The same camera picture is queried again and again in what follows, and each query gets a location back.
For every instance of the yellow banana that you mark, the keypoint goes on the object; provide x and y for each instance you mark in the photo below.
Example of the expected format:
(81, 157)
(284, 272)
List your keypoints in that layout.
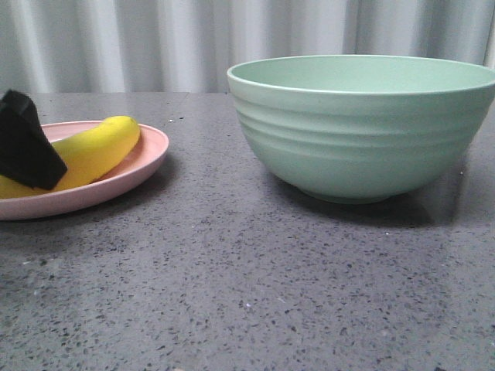
(91, 154)

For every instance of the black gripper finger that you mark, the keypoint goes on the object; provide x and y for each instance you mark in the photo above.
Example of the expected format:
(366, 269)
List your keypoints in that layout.
(27, 156)

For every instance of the pink plate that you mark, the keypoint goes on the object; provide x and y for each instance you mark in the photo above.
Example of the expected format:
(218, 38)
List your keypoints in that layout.
(141, 163)

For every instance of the green ribbed bowl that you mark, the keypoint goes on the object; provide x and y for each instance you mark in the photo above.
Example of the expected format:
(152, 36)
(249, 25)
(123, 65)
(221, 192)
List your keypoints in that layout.
(359, 128)

